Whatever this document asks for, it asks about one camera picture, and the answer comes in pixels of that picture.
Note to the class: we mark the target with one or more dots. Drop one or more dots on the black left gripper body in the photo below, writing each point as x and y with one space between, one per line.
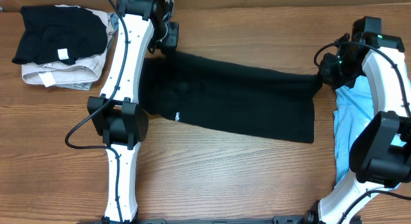
169 40

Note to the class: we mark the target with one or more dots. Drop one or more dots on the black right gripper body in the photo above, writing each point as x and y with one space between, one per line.
343 72

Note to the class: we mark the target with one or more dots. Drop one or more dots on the black t-shirt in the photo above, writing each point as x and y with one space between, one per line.
230 97

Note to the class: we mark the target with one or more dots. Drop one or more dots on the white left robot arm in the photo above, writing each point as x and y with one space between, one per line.
144 26

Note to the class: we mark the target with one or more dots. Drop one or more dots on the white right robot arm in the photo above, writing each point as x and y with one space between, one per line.
372 123

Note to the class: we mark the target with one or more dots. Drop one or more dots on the light blue t-shirt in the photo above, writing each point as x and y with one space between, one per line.
354 112

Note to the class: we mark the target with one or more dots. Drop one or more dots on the folded beige garment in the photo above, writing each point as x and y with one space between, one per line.
44 74

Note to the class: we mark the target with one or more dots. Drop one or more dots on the folded black garment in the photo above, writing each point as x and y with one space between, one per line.
59 34

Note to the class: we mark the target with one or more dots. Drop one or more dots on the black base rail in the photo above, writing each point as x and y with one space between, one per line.
274 220

